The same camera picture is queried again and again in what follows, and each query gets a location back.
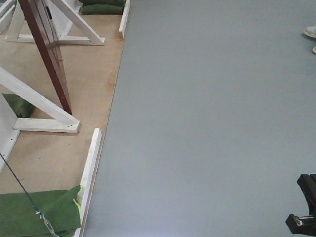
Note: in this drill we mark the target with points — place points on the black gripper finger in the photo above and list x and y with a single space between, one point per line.
305 225
307 183

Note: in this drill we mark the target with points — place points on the brown wooden door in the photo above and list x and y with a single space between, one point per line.
39 19

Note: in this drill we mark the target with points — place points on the white near edge batten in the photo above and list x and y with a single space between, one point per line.
87 179

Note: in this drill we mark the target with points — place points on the white edge batten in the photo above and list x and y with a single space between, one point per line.
87 179
124 19

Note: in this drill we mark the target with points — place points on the white far edge batten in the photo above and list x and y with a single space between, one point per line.
124 19

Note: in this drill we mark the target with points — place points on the white near triangular brace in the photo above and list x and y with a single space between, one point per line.
11 125

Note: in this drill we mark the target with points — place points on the white triangular brace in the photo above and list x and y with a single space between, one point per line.
69 25
11 125

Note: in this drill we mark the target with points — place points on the lower far green sandbag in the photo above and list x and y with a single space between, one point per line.
101 9

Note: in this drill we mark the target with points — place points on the plywood base board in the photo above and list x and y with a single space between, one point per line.
42 161

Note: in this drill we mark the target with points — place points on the near green sandbag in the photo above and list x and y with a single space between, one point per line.
20 214

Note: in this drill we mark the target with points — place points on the upper far green sandbag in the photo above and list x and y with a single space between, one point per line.
108 2

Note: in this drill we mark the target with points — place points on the small green sandbag behind brace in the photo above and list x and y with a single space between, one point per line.
21 107

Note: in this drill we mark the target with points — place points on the white far triangular brace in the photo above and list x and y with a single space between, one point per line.
69 25

